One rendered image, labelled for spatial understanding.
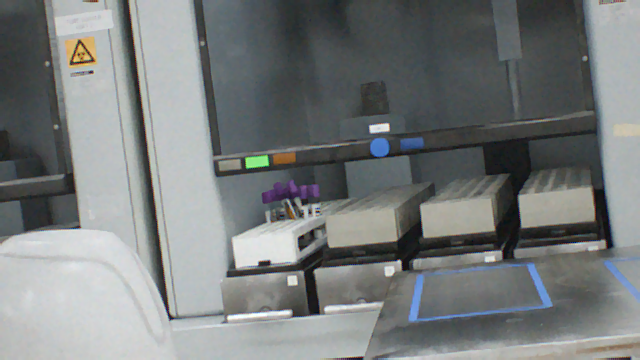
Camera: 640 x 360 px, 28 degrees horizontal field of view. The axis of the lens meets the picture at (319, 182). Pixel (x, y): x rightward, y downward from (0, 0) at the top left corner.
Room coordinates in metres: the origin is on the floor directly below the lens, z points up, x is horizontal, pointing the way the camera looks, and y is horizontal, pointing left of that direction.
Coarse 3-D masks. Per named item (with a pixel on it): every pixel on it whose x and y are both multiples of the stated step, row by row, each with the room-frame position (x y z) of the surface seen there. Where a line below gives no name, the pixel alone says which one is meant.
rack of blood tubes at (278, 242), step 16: (272, 224) 2.23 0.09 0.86; (288, 224) 2.18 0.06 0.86; (304, 224) 2.14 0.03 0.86; (320, 224) 2.24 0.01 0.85; (240, 240) 2.05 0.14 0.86; (256, 240) 2.05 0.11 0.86; (272, 240) 2.04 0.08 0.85; (288, 240) 2.04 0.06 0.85; (304, 240) 2.25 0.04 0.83; (320, 240) 2.23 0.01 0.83; (240, 256) 2.05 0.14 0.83; (256, 256) 2.05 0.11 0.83; (272, 256) 2.04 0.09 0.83; (288, 256) 2.04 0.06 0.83
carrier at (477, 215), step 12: (432, 204) 2.04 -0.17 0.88; (444, 204) 2.02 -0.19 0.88; (456, 204) 2.02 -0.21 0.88; (468, 204) 2.02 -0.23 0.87; (480, 204) 2.01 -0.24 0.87; (492, 204) 2.02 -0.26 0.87; (432, 216) 2.03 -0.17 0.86; (444, 216) 2.02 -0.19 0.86; (456, 216) 2.02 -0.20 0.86; (468, 216) 2.02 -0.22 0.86; (480, 216) 2.01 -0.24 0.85; (492, 216) 2.01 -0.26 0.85; (432, 228) 2.03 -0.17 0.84; (444, 228) 2.02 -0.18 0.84; (456, 228) 2.02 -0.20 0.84; (468, 228) 2.02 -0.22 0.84; (480, 228) 2.01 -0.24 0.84; (492, 228) 2.01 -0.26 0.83
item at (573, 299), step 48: (432, 288) 1.54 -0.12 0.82; (480, 288) 1.49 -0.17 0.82; (528, 288) 1.45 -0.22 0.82; (576, 288) 1.41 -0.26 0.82; (624, 288) 1.37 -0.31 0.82; (384, 336) 1.26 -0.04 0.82; (432, 336) 1.23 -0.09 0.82; (480, 336) 1.20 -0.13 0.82; (528, 336) 1.17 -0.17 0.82; (576, 336) 1.14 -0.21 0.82; (624, 336) 1.12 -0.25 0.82
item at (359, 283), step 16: (416, 240) 2.23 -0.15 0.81; (352, 256) 2.14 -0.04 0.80; (368, 256) 1.99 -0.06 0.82; (384, 256) 1.97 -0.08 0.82; (400, 256) 2.03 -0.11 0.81; (320, 272) 1.99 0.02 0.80; (336, 272) 1.98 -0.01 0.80; (352, 272) 1.98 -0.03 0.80; (368, 272) 1.97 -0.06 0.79; (384, 272) 1.97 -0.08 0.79; (320, 288) 1.99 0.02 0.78; (336, 288) 1.98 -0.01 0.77; (352, 288) 1.98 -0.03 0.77; (368, 288) 1.97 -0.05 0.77; (384, 288) 1.97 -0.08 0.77; (320, 304) 1.99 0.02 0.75; (336, 304) 1.98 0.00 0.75; (352, 304) 1.94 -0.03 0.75; (368, 304) 1.93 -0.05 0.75
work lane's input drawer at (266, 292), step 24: (264, 264) 2.03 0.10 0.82; (288, 264) 2.01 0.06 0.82; (312, 264) 2.08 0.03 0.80; (240, 288) 2.02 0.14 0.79; (264, 288) 2.01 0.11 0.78; (288, 288) 2.00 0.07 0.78; (312, 288) 2.04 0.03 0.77; (240, 312) 2.02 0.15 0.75; (264, 312) 1.97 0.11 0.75; (288, 312) 1.96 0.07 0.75
